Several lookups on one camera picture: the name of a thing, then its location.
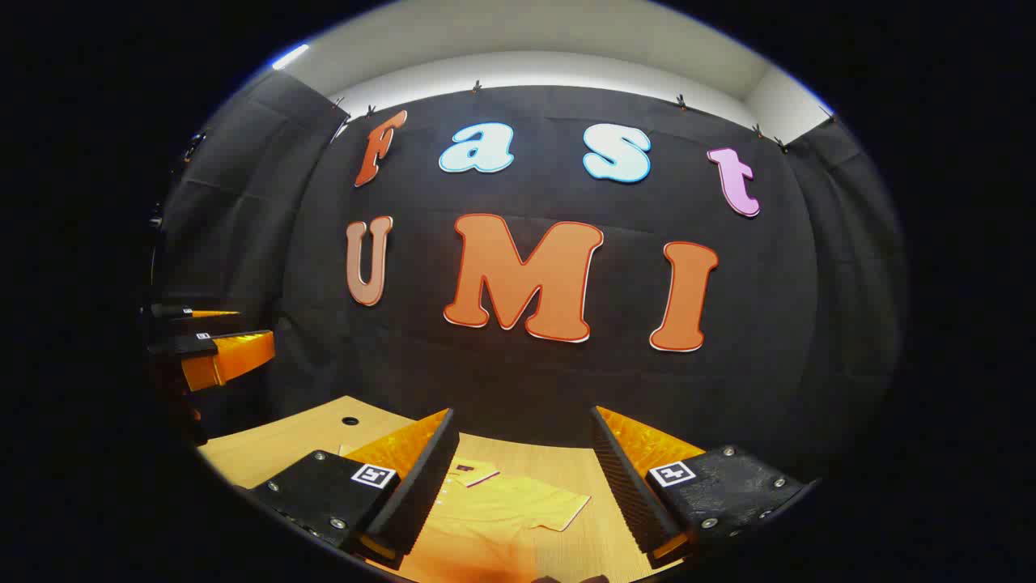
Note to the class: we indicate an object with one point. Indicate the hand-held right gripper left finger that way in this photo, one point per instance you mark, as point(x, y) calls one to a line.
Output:
point(421, 494)

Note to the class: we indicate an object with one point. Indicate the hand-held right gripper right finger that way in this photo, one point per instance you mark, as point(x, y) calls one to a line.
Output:
point(627, 494)

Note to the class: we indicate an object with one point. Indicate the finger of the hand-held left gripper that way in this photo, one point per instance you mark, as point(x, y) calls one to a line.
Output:
point(235, 356)
point(174, 311)

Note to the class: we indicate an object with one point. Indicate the orange T-shirt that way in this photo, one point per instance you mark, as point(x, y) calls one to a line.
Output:
point(486, 518)

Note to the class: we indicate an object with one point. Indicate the black backdrop cloth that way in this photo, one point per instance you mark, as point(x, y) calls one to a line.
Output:
point(566, 380)

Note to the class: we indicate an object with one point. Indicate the ceiling light strip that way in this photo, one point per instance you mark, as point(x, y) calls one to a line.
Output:
point(290, 57)

